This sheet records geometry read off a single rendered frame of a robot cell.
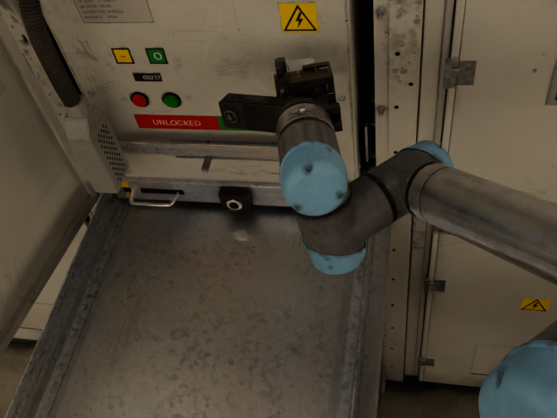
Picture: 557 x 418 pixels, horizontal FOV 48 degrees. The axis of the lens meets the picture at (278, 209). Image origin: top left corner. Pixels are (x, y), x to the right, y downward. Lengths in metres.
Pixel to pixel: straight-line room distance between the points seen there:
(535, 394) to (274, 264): 0.80
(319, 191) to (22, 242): 0.75
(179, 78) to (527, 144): 0.59
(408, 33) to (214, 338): 0.62
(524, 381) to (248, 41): 0.69
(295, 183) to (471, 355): 1.16
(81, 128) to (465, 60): 0.62
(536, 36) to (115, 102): 0.71
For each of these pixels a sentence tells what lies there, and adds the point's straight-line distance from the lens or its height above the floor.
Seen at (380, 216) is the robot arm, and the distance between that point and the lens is 0.81.
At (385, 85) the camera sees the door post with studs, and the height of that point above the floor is 1.16.
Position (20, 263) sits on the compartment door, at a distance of 1.33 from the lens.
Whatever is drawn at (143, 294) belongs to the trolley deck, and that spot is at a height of 0.85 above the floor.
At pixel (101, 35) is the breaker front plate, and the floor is 1.28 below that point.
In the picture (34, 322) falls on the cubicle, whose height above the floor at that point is 0.20.
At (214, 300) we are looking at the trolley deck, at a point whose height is 0.85.
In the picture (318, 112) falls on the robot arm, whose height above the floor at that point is 1.31.
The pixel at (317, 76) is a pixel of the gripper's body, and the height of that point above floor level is 1.29.
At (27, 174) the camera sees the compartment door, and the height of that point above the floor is 1.02.
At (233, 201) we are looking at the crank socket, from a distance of 1.26.
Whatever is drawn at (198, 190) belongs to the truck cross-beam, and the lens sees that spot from 1.30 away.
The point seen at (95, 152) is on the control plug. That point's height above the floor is 1.12.
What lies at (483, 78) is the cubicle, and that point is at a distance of 1.02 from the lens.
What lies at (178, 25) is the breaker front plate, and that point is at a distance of 1.03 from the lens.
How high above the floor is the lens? 1.86
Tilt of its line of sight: 51 degrees down
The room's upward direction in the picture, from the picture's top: 12 degrees counter-clockwise
